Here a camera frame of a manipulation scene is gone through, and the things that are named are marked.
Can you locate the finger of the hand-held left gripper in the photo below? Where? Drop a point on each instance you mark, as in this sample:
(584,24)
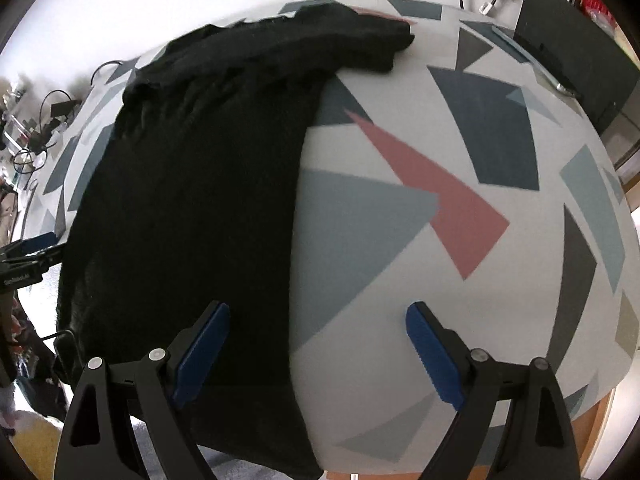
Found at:
(35,243)
(35,256)

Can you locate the black flat panel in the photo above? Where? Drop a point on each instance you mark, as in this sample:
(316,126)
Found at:
(565,45)

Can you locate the dark knit sweater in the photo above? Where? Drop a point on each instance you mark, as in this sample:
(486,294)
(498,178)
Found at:
(200,170)

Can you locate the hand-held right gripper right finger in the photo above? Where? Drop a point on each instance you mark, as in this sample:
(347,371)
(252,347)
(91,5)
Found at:
(435,355)

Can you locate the small white connector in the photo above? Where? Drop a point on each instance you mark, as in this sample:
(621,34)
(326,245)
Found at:
(486,7)

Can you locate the geometric patterned tablecloth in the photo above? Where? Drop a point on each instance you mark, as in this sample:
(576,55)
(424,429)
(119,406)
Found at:
(425,260)

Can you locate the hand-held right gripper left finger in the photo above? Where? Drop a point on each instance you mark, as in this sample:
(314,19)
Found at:
(200,355)

